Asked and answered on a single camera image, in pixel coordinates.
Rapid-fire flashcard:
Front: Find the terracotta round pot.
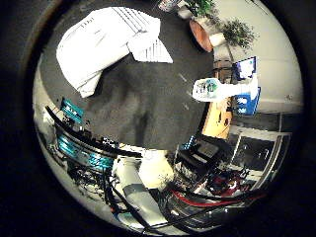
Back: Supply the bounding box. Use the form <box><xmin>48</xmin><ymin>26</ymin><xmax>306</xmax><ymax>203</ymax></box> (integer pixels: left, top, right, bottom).
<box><xmin>189</xmin><ymin>19</ymin><xmax>214</xmax><ymax>53</ymax></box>

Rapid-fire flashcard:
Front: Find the blue storage box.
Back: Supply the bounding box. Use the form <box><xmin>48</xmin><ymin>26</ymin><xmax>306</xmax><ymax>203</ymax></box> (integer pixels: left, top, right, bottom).
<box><xmin>234</xmin><ymin>86</ymin><xmax>262</xmax><ymax>117</ymax></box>

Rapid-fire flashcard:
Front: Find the red cable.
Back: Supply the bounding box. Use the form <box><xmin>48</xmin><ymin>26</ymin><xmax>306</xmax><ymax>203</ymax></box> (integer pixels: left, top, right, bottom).
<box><xmin>169</xmin><ymin>188</ymin><xmax>266</xmax><ymax>209</ymax></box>

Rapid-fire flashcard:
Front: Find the grey-green bushy potted plant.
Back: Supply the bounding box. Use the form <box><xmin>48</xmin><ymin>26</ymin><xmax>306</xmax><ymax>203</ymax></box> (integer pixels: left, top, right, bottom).
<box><xmin>221</xmin><ymin>19</ymin><xmax>257</xmax><ymax>49</ymax></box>

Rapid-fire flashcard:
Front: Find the green leafy potted plant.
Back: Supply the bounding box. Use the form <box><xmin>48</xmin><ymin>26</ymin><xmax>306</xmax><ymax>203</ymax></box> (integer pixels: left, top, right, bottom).
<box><xmin>185</xmin><ymin>0</ymin><xmax>219</xmax><ymax>22</ymax></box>

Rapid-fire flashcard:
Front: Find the teal striped equipment rack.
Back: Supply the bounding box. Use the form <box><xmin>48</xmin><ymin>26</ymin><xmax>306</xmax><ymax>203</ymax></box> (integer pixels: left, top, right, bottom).
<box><xmin>54</xmin><ymin>127</ymin><xmax>116</xmax><ymax>173</ymax></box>

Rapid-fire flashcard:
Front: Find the blue framed monitor screen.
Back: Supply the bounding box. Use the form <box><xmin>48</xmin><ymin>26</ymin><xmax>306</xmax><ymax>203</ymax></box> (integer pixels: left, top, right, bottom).
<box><xmin>232</xmin><ymin>55</ymin><xmax>258</xmax><ymax>82</ymax></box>

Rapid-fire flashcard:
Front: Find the white striped cloth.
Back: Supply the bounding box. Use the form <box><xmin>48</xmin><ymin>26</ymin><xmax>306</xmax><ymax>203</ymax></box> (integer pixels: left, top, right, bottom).
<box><xmin>55</xmin><ymin>6</ymin><xmax>175</xmax><ymax>99</ymax></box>

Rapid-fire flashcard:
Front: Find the black glass door cabinet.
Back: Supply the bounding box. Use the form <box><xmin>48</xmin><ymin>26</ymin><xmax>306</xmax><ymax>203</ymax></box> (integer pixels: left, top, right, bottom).
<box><xmin>229</xmin><ymin>130</ymin><xmax>292</xmax><ymax>187</ymax></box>

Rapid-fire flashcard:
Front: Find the light wooden side table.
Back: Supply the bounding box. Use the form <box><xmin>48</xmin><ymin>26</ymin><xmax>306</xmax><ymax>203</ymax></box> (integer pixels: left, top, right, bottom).
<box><xmin>201</xmin><ymin>98</ymin><xmax>234</xmax><ymax>140</ymax></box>

